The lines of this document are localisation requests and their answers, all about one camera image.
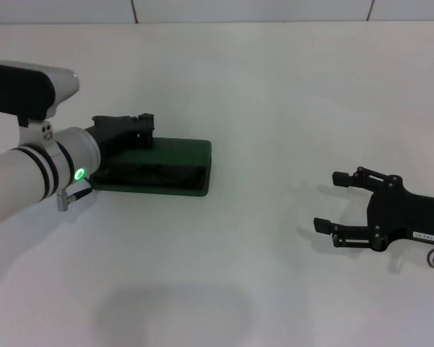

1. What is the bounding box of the green glasses case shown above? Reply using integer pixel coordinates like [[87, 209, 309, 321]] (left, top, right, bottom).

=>
[[90, 136, 213, 198]]

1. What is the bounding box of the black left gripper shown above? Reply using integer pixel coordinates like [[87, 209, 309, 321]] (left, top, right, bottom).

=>
[[85, 113, 156, 157]]

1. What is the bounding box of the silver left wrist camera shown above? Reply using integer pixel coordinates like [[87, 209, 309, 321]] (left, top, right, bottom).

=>
[[0, 60, 80, 128]]

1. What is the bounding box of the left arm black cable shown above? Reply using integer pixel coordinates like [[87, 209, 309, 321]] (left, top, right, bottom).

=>
[[56, 186, 94, 213]]

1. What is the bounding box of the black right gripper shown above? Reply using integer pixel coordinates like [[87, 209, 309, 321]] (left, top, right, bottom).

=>
[[312, 166, 434, 252]]

